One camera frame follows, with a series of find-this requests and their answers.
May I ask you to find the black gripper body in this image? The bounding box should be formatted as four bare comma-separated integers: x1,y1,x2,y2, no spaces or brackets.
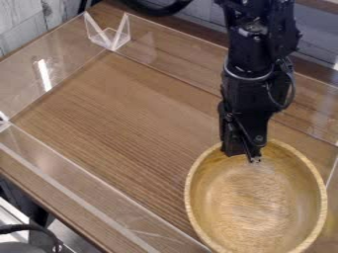
218,67,295,163

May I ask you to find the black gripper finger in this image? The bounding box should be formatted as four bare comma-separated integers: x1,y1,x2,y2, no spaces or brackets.
218,105,236,152
220,125,247,157

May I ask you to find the brown wooden bowl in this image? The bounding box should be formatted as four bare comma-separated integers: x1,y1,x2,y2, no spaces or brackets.
183,139,327,253

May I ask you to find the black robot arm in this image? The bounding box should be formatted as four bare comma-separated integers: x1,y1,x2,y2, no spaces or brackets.
215,0,300,163

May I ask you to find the clear acrylic corner bracket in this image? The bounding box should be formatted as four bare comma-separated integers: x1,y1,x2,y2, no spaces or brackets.
83,12,131,51

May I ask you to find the black table frame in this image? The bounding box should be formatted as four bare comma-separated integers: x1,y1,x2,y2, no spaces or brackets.
0,176,103,253

